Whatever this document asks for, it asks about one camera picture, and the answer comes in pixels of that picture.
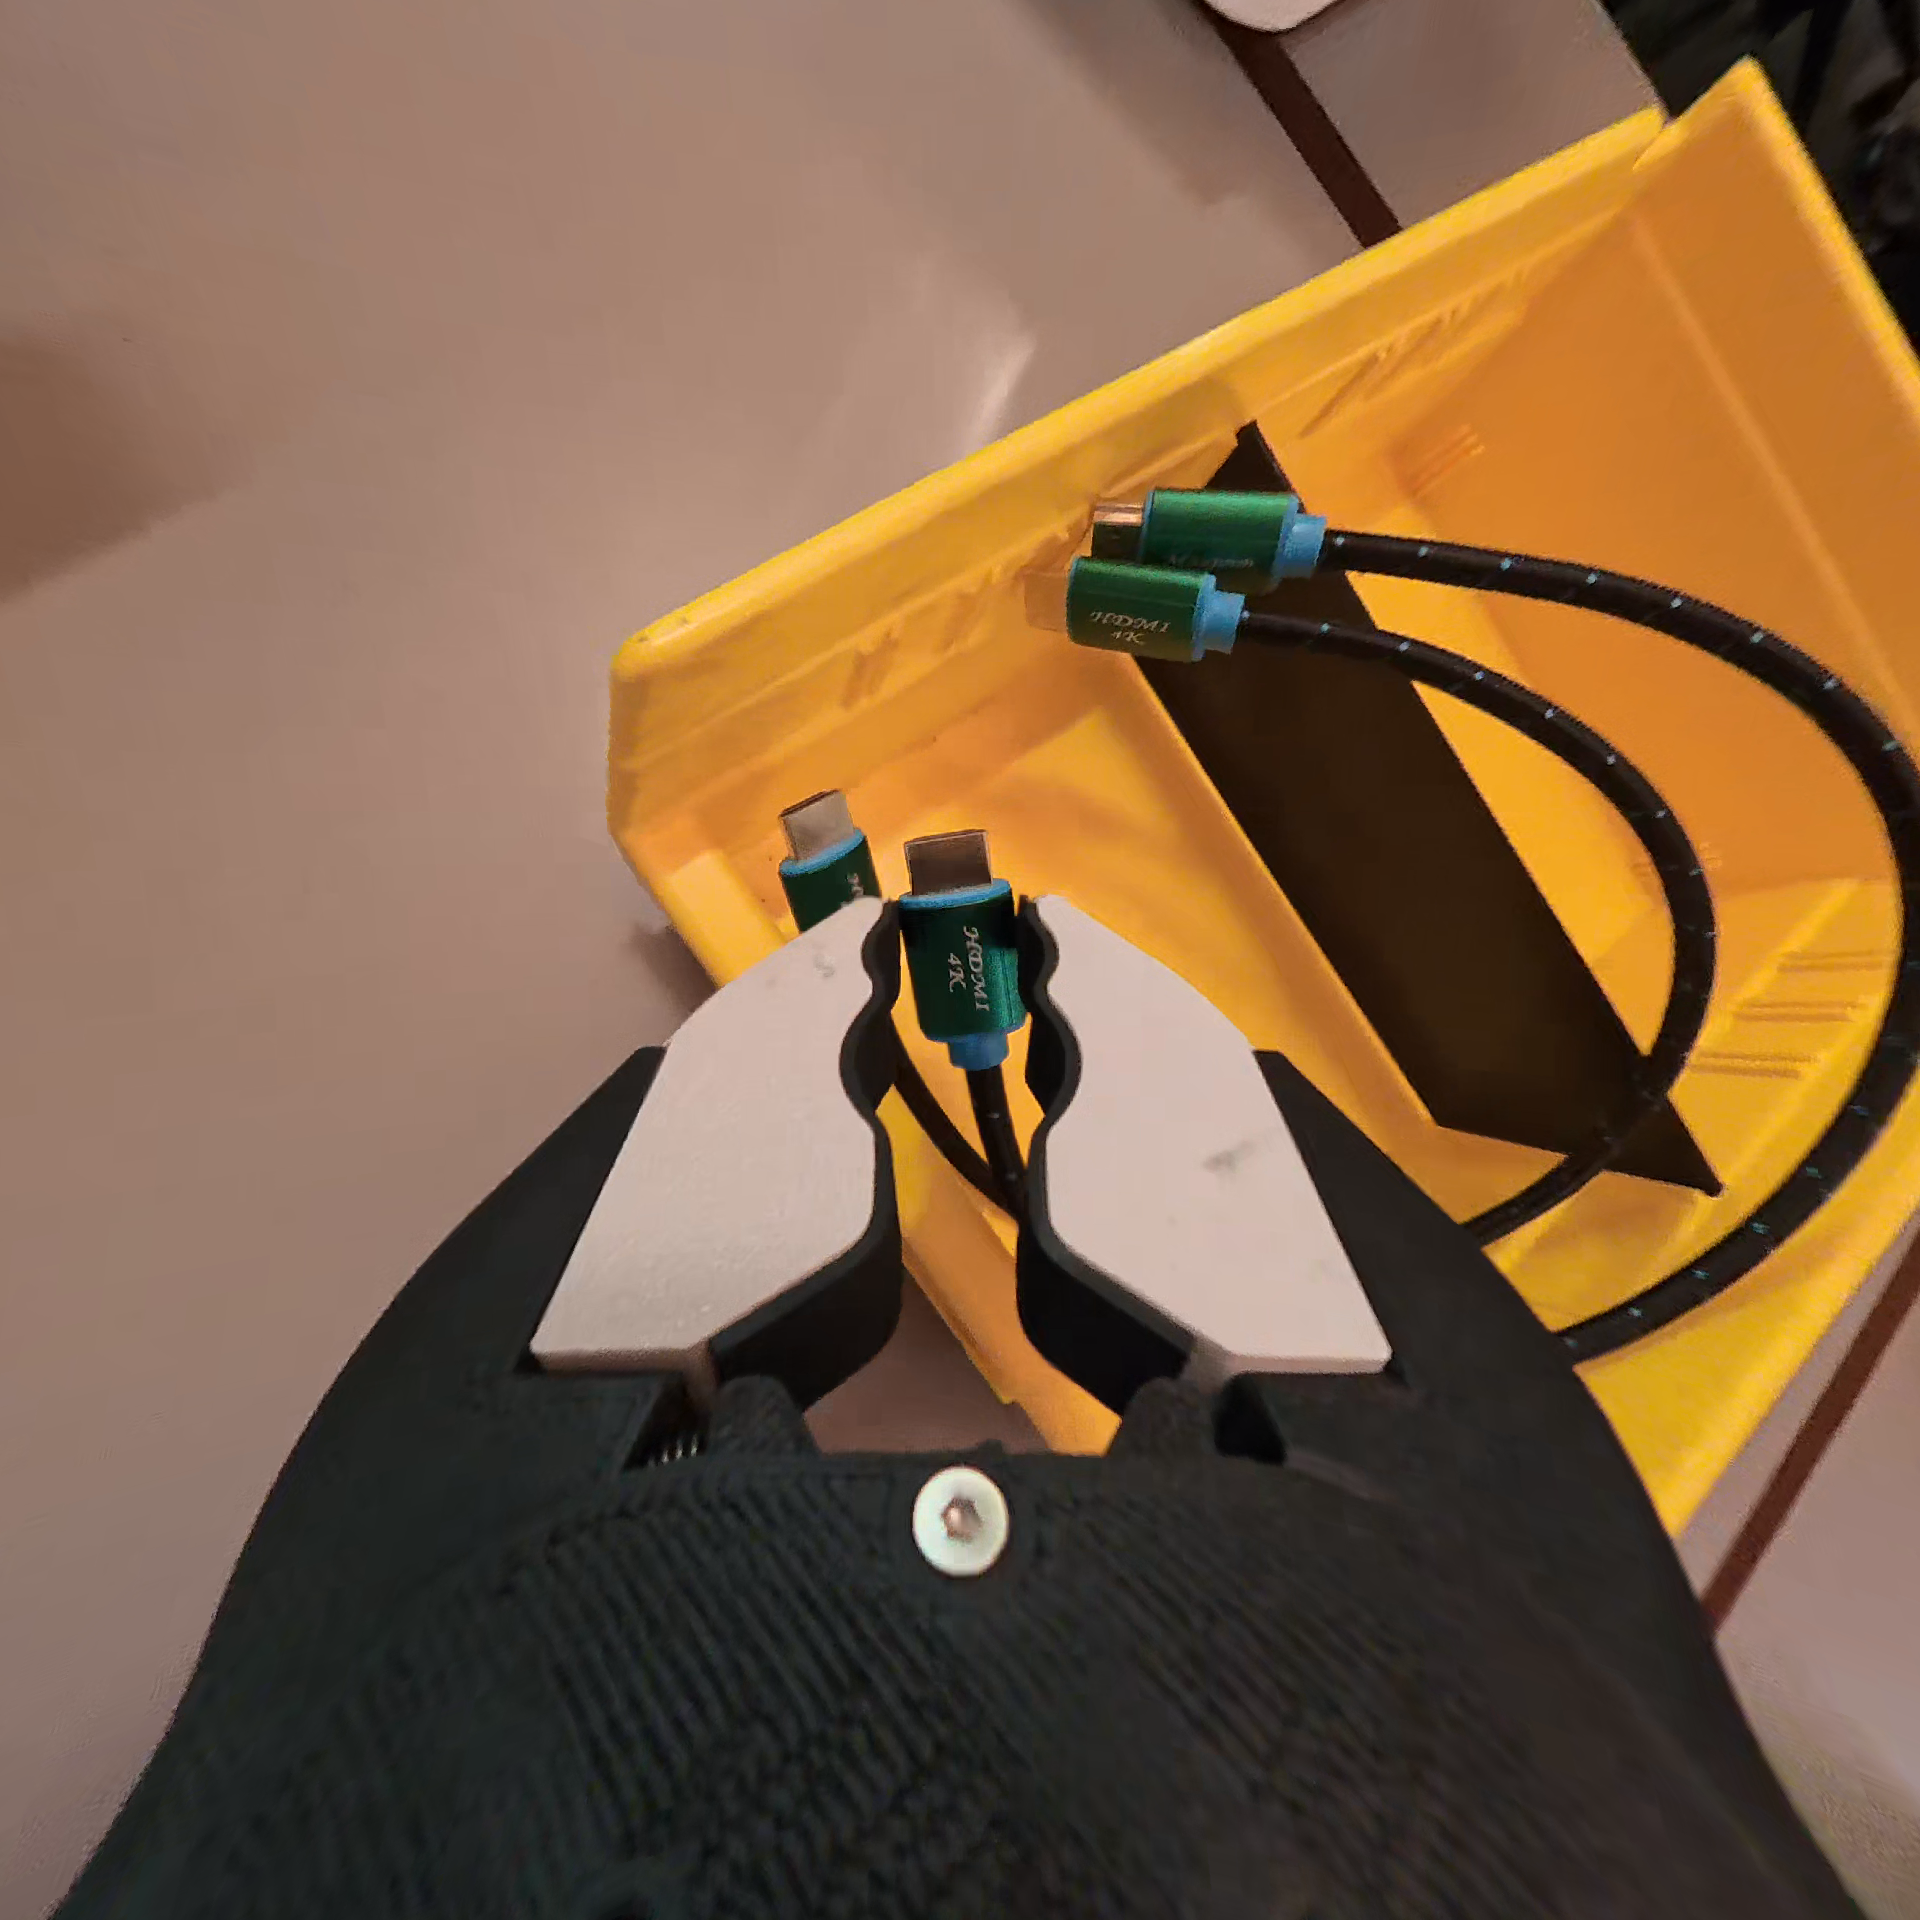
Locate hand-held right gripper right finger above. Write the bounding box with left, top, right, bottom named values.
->
left=1015, top=897, right=1392, bottom=1427

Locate black bin divider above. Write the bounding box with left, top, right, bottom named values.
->
left=1126, top=421, right=1723, bottom=1198

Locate black braided green-plug cable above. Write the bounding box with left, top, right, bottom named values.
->
left=776, top=489, right=1920, bottom=1363
left=895, top=550, right=1721, bottom=1252

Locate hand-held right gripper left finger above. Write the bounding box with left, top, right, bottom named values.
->
left=525, top=897, right=907, bottom=1410

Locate yellow plastic bin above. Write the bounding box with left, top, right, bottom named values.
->
left=605, top=57, right=1920, bottom=1541

